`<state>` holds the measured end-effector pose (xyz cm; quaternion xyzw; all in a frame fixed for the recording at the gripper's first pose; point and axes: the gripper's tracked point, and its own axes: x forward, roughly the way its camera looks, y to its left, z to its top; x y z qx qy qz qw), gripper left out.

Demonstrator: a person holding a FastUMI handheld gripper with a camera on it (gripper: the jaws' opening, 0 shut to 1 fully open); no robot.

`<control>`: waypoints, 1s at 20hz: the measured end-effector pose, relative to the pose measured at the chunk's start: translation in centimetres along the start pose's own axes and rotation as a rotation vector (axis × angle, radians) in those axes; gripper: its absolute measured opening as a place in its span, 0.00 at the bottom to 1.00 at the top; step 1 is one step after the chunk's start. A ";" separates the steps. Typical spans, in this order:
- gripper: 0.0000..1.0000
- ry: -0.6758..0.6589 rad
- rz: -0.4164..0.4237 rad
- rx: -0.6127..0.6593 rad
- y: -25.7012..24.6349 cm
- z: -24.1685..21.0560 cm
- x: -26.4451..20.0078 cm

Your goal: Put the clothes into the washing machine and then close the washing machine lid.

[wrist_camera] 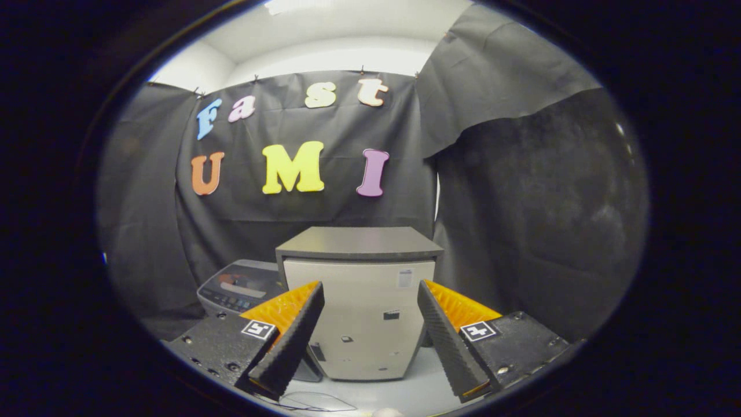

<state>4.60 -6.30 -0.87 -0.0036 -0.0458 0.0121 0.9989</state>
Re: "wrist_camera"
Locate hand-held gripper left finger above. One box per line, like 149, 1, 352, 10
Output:
164, 280, 326, 401

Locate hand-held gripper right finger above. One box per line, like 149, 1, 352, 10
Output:
417, 280, 582, 404

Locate dark washing machine lid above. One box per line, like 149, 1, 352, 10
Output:
210, 259, 287, 297

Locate grey washing machine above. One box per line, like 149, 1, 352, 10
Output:
197, 259, 324, 383

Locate beige cabinet with dark top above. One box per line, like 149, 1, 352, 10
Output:
276, 226, 444, 382

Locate black backdrop cloth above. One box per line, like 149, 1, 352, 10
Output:
97, 3, 650, 342

